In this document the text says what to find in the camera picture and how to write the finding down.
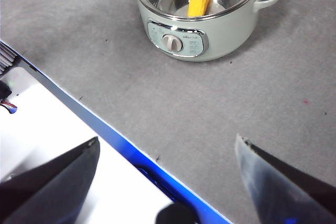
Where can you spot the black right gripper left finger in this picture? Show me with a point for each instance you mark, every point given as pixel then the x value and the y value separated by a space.
pixel 52 192

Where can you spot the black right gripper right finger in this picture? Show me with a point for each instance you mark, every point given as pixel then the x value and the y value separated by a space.
pixel 288 195

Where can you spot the pale green electric pot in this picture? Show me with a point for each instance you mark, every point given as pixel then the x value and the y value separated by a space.
pixel 223 35

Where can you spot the grey ribbed panel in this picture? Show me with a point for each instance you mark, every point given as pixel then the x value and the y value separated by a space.
pixel 6 56

